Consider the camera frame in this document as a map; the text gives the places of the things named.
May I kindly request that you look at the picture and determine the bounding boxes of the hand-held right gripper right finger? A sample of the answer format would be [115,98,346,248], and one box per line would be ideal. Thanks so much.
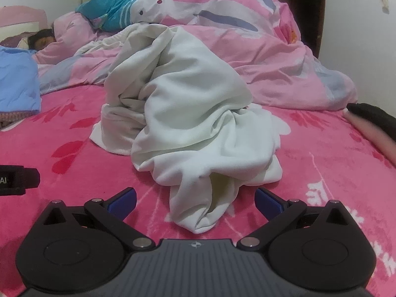
[240,187,349,250]

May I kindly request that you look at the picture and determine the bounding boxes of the pale pink folded garment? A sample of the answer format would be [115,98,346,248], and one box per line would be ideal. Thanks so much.
[343,111,396,165]

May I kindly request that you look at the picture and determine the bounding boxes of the cream knitted garment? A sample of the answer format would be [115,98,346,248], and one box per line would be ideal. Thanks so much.
[74,33,125,55]

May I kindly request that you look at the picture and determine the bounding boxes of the white sweatshirt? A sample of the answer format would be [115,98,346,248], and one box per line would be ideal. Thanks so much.
[90,23,283,234]

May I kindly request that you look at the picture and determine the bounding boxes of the teal striped cloth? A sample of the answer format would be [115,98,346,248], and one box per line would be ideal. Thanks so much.
[75,0,140,33]

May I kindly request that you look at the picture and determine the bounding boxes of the light blue folded cloth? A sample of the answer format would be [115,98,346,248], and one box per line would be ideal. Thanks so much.
[0,46,42,114]

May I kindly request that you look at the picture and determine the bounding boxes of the stack of folded clothes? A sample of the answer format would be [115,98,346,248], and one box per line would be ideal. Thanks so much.
[0,111,26,130]

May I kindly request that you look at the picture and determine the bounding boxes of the pink printed quilt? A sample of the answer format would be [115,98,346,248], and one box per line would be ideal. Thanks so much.
[32,0,359,112]

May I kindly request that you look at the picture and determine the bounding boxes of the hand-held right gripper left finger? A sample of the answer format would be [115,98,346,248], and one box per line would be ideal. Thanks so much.
[40,187,154,250]

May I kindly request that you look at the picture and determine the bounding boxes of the pink and white headboard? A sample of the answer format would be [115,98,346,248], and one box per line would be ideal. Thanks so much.
[0,5,49,42]

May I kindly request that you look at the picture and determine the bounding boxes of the wooden door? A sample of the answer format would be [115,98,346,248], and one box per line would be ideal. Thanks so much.
[250,0,326,60]

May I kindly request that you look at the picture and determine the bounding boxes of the black folded garment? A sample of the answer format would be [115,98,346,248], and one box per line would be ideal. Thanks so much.
[346,103,396,137]

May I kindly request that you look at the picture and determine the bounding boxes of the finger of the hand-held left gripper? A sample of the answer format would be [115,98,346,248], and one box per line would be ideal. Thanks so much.
[0,165,41,196]

